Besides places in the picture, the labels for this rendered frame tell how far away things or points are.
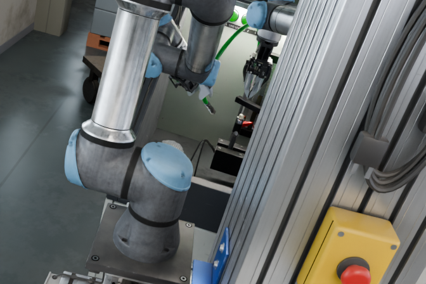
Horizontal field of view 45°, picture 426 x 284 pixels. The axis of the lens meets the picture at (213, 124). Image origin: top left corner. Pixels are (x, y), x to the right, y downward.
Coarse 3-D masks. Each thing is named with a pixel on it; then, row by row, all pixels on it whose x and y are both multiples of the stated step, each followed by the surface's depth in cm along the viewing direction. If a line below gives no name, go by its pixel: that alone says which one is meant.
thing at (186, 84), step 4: (172, 76) 152; (176, 80) 152; (180, 80) 150; (184, 80) 150; (176, 84) 157; (180, 84) 155; (184, 84) 152; (188, 84) 152; (192, 84) 153; (196, 84) 154; (184, 88) 154; (188, 88) 152; (192, 88) 153; (196, 88) 154; (192, 92) 153
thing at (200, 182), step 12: (192, 180) 163; (204, 180) 165; (192, 192) 163; (204, 192) 163; (216, 192) 162; (228, 192) 163; (192, 204) 165; (204, 204) 165; (216, 204) 164; (180, 216) 168; (192, 216) 167; (204, 216) 166; (216, 216) 166; (204, 228) 168; (216, 228) 168
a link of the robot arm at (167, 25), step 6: (162, 18) 136; (168, 18) 138; (162, 24) 137; (168, 24) 138; (174, 24) 141; (162, 30) 137; (168, 30) 138; (174, 30) 141; (168, 36) 137; (174, 36) 141; (180, 36) 143; (174, 42) 142; (180, 42) 143
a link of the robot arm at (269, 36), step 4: (260, 32) 158; (264, 32) 157; (268, 32) 156; (272, 32) 156; (260, 36) 158; (264, 36) 157; (268, 36) 157; (272, 36) 157; (276, 36) 157; (280, 36) 158; (268, 40) 158; (272, 40) 157; (276, 40) 158
